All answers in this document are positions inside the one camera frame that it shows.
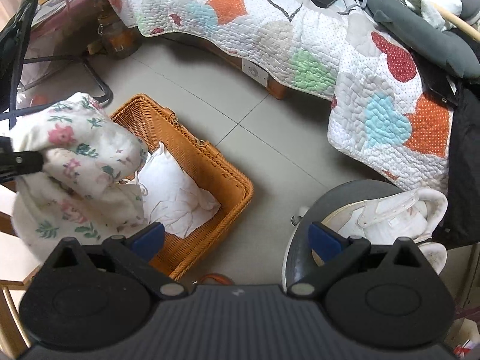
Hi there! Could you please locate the white cloth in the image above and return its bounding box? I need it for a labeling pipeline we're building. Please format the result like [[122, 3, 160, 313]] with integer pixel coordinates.
[[125, 142, 222, 240]]

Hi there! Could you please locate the large black cloth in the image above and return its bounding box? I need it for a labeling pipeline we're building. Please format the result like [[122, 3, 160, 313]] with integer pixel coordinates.
[[410, 50, 480, 250]]

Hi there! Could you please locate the grey round stool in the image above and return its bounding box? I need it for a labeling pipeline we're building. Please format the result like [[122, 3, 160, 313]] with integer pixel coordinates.
[[281, 180, 451, 293]]

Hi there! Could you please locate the wooden stick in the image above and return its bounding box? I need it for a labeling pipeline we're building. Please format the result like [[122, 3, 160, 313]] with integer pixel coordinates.
[[369, 0, 480, 42]]

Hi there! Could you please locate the grey folding chair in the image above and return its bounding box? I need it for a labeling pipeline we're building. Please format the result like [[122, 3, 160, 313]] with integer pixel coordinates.
[[0, 0, 113, 121]]

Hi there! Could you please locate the white fleece towel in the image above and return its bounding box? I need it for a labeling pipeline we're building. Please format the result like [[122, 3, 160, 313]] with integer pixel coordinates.
[[390, 0, 464, 32]]

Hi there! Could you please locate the wooden table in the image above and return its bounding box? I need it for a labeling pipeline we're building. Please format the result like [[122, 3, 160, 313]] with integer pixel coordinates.
[[0, 185, 47, 357]]

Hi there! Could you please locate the heart print quilt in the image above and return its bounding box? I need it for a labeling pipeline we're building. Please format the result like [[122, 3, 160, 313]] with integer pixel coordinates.
[[101, 0, 456, 196]]

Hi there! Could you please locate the grey cushion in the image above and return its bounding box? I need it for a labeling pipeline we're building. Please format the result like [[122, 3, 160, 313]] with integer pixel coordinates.
[[365, 0, 480, 79]]

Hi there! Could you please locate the orange strap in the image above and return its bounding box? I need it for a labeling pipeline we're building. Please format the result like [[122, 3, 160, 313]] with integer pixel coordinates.
[[197, 274, 233, 286]]

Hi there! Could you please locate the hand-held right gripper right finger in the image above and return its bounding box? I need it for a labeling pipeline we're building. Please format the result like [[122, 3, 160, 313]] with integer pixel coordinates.
[[286, 221, 428, 297]]

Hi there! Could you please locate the white floral baby garment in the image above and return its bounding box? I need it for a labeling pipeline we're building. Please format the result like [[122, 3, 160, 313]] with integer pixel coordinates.
[[9, 92, 149, 267]]

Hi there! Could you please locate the orange wicker basket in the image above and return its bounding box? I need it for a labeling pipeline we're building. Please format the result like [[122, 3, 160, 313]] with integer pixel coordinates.
[[110, 94, 255, 281]]

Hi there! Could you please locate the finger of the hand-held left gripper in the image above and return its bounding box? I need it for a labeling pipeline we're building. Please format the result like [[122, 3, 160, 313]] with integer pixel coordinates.
[[0, 135, 45, 186]]

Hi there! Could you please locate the wooden bed frame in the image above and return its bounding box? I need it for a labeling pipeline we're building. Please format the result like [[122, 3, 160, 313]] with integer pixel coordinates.
[[202, 41, 291, 100]]

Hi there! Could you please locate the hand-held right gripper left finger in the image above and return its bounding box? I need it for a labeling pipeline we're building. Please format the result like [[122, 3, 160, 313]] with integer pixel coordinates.
[[52, 222, 189, 301]]

